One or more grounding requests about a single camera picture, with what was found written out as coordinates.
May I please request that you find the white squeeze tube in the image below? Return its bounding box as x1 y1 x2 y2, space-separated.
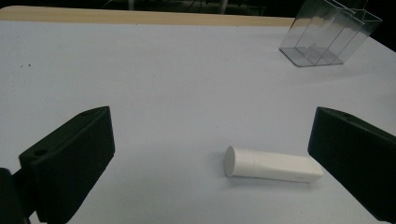
222 146 325 184

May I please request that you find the clear acrylic organizer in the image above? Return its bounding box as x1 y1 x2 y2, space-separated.
278 0 384 68

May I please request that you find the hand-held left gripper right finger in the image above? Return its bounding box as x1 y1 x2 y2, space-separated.
307 106 396 224

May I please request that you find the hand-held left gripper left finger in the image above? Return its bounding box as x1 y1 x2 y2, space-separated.
18 105 116 224

